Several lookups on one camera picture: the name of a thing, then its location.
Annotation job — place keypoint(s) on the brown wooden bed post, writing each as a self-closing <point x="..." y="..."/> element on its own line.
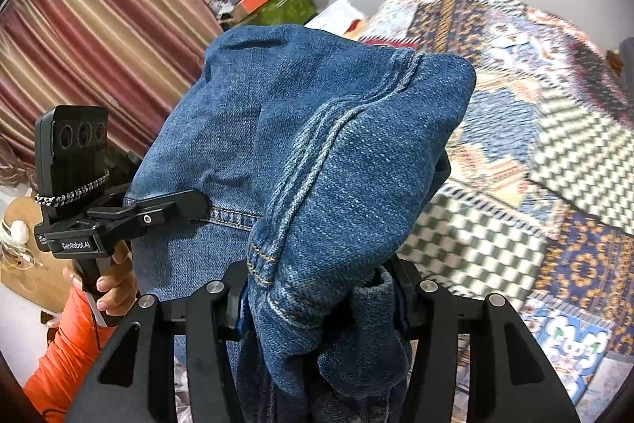
<point x="621" y="56"/>

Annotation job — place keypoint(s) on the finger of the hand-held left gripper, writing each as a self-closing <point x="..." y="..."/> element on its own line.
<point x="168" y="207"/>

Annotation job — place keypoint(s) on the person's left hand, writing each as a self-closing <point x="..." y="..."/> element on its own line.
<point x="124" y="289"/>

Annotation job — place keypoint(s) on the tan wooden board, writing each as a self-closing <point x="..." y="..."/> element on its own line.
<point x="34" y="264"/>

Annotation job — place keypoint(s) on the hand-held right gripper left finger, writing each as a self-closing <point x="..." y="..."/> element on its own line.
<point x="233" y="304"/>

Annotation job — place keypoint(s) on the white round object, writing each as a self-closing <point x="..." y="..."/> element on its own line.
<point x="20" y="232"/>

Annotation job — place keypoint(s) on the patchwork printed blanket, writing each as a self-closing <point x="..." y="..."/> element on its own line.
<point x="520" y="130"/>

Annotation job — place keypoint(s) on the person's left forearm orange sleeve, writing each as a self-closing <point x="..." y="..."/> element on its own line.
<point x="59" y="353"/>

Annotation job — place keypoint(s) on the red striped curtain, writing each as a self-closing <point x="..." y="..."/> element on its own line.
<point x="99" y="31"/>

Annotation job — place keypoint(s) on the green patterned cushion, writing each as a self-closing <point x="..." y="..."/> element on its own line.
<point x="287" y="9"/>

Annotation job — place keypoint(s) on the white paper bag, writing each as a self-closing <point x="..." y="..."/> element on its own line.
<point x="337" y="14"/>

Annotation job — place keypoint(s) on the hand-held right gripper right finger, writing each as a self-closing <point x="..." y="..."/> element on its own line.
<point x="411" y="304"/>

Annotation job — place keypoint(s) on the blue denim jacket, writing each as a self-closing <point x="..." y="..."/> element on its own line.
<point x="297" y="106"/>

